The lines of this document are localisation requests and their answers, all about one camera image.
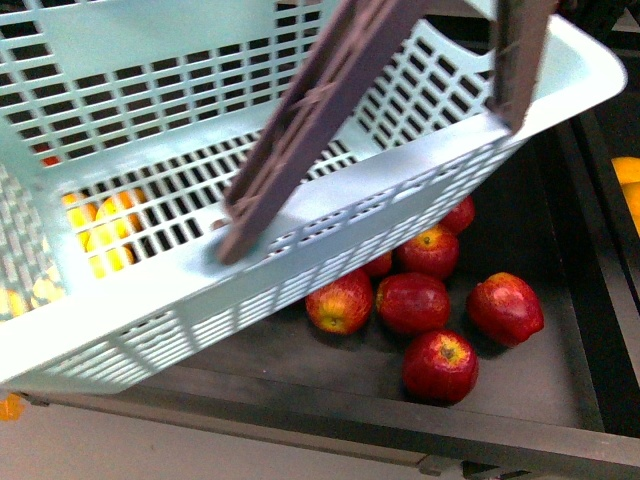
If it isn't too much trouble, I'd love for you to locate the brown basket handle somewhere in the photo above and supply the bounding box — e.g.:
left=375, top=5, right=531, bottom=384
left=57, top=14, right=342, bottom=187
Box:
left=217, top=1, right=556, bottom=265

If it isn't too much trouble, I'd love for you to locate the black fruit display tray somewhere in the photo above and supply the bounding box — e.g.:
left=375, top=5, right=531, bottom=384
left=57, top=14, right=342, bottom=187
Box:
left=50, top=15, right=639, bottom=479

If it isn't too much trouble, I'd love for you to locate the light teal plastic basket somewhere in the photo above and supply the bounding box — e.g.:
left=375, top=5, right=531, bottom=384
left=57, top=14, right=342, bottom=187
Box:
left=1, top=1, right=627, bottom=394

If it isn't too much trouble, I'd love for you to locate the red apple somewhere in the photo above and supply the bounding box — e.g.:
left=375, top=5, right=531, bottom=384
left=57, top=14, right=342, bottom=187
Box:
left=466, top=272, right=545, bottom=348
left=305, top=269, right=373, bottom=336
left=395, top=224, right=460, bottom=280
left=440, top=196, right=476, bottom=235
left=401, top=329, right=480, bottom=404
left=375, top=272, right=451, bottom=336

